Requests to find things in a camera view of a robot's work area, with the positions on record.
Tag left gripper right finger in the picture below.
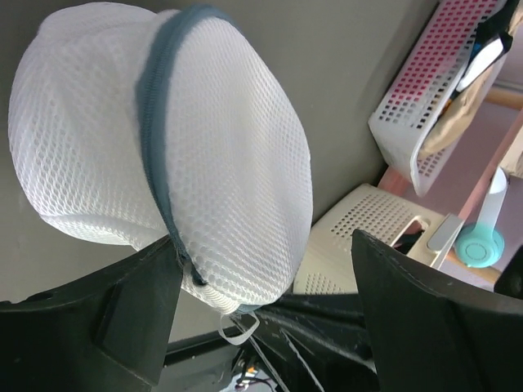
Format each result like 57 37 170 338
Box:
354 240 522 391

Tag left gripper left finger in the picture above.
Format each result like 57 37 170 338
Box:
1 238 182 391

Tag white mesh laundry bag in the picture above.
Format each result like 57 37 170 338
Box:
8 2 313 317

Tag cream laundry hamper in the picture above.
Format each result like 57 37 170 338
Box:
293 184 464 295

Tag teal pink headphones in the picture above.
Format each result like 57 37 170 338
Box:
454 167 508 269

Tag beige garment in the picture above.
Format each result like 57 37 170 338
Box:
418 65 498 160

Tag white perforated plastic basket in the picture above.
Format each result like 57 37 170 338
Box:
369 1 504 197

